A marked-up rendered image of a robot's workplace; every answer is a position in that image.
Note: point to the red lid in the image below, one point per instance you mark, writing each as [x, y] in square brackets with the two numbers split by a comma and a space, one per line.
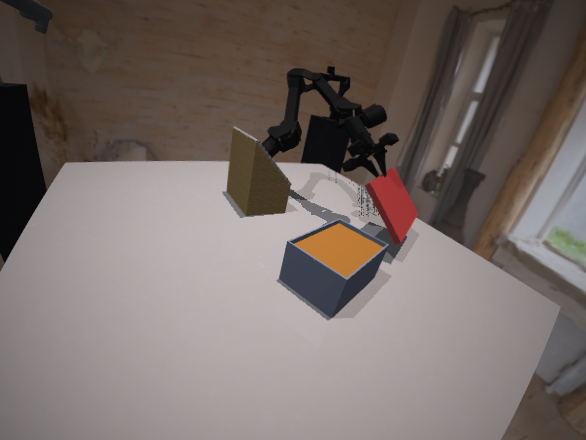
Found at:
[393, 203]

